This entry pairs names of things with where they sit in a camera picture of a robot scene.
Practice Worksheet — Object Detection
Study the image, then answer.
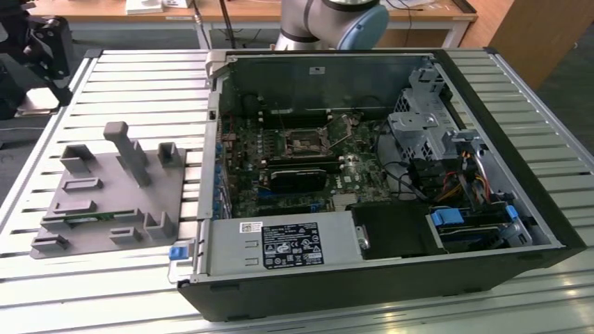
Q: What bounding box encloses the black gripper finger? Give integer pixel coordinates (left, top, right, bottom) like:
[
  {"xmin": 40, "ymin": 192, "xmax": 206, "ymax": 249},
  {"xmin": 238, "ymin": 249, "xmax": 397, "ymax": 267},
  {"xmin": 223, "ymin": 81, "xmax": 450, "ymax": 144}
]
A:
[
  {"xmin": 0, "ymin": 57, "xmax": 26, "ymax": 121},
  {"xmin": 23, "ymin": 15, "xmax": 75, "ymax": 106}
]

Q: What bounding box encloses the silver square CPU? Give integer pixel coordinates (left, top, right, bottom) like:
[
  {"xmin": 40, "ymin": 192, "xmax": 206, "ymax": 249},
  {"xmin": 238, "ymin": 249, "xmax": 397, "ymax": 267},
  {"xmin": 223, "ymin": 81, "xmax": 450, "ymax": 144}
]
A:
[{"xmin": 18, "ymin": 88, "xmax": 62, "ymax": 118}]

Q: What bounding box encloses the CPU socket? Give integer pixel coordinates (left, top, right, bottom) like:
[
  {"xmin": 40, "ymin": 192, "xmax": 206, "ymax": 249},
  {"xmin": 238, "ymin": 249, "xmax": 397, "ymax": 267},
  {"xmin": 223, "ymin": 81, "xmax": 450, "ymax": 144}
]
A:
[{"xmin": 282, "ymin": 127, "xmax": 337, "ymax": 158}]

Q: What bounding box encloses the black RAM slot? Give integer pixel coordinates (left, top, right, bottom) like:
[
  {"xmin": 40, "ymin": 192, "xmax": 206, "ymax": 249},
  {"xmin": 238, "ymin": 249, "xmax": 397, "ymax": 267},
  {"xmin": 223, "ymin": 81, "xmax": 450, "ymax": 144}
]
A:
[
  {"xmin": 267, "ymin": 157, "xmax": 346, "ymax": 166},
  {"xmin": 267, "ymin": 163, "xmax": 346, "ymax": 172}
]

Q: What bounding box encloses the wooden desk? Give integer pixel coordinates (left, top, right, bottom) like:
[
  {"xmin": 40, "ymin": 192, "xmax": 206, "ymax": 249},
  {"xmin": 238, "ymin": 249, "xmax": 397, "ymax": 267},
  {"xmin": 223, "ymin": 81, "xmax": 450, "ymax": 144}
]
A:
[{"xmin": 26, "ymin": 0, "xmax": 480, "ymax": 50}]

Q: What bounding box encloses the white box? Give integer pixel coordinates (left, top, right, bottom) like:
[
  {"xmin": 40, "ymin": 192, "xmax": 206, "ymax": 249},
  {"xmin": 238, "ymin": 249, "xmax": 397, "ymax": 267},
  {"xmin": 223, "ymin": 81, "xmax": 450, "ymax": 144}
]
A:
[{"xmin": 124, "ymin": 0, "xmax": 166, "ymax": 16}]

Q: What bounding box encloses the grey plastic parts rack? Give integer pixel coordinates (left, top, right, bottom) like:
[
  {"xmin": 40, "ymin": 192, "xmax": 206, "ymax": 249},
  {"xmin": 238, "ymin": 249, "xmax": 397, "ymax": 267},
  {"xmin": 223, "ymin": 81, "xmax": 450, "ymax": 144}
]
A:
[{"xmin": 28, "ymin": 120, "xmax": 187, "ymax": 260}]

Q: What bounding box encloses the blue case latch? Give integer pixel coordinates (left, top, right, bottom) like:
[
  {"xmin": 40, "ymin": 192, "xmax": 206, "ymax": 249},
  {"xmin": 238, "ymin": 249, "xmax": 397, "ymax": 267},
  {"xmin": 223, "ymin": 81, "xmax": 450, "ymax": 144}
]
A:
[{"xmin": 169, "ymin": 244, "xmax": 194, "ymax": 262}]

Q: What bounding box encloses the silver power supply unit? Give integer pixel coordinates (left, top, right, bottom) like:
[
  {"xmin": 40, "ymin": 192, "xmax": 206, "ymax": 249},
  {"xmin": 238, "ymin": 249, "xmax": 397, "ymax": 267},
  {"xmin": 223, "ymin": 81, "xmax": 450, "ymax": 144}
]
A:
[{"xmin": 195, "ymin": 211, "xmax": 365, "ymax": 280}]

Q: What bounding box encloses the black graphics card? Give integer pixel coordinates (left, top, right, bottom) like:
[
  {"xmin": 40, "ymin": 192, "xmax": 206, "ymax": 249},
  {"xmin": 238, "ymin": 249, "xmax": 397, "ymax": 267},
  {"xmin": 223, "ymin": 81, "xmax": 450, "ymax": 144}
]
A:
[{"xmin": 267, "ymin": 168, "xmax": 330, "ymax": 194}]

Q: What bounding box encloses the green motherboard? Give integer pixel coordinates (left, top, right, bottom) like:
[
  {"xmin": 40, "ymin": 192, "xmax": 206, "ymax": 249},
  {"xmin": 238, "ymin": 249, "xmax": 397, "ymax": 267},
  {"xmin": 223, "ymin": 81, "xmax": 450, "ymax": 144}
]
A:
[{"xmin": 218, "ymin": 113, "xmax": 395, "ymax": 221}]

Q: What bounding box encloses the silver chipset heatsink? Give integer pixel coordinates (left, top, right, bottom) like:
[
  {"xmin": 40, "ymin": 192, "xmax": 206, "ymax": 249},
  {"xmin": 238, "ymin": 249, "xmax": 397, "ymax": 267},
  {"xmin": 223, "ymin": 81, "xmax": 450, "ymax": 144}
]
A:
[{"xmin": 331, "ymin": 193, "xmax": 365, "ymax": 212}]

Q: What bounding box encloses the silver metal drive cage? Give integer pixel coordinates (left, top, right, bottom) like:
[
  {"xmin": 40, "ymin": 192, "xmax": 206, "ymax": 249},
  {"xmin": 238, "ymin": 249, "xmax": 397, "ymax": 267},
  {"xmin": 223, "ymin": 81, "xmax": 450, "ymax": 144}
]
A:
[{"xmin": 386, "ymin": 66, "xmax": 466, "ymax": 168}]

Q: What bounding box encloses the black open PC case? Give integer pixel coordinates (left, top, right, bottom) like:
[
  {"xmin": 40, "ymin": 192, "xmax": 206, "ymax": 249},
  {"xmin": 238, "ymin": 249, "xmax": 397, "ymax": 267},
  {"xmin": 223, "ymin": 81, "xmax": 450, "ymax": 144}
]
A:
[{"xmin": 165, "ymin": 47, "xmax": 589, "ymax": 323}]

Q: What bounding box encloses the black plastic shroud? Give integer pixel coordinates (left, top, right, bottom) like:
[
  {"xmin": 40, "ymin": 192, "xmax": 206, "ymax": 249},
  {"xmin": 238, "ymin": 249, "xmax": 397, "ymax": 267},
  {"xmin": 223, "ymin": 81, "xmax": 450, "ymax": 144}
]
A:
[{"xmin": 349, "ymin": 202, "xmax": 448, "ymax": 261}]

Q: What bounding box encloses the blue disk carrier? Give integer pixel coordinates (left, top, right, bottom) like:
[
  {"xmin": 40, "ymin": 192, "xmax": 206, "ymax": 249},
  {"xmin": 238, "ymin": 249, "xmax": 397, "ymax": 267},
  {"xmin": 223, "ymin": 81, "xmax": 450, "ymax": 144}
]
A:
[{"xmin": 429, "ymin": 206, "xmax": 466, "ymax": 231}]

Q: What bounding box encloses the wooden cabinet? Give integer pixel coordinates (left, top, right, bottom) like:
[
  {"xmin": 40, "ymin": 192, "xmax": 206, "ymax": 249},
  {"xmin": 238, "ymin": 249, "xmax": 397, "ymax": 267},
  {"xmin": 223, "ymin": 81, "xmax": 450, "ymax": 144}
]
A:
[{"xmin": 482, "ymin": 0, "xmax": 594, "ymax": 92}]

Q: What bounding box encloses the metal socket cover frame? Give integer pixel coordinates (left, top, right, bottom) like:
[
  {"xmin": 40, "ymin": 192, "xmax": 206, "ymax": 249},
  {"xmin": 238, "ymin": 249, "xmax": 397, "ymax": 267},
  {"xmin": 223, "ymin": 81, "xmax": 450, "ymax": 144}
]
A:
[{"xmin": 325, "ymin": 111, "xmax": 367, "ymax": 147}]

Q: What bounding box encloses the yellow and red wire bundle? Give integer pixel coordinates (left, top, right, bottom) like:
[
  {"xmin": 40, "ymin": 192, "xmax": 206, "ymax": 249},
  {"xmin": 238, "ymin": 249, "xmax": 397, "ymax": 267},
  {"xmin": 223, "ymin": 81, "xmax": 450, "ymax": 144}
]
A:
[{"xmin": 434, "ymin": 173, "xmax": 494, "ymax": 203}]

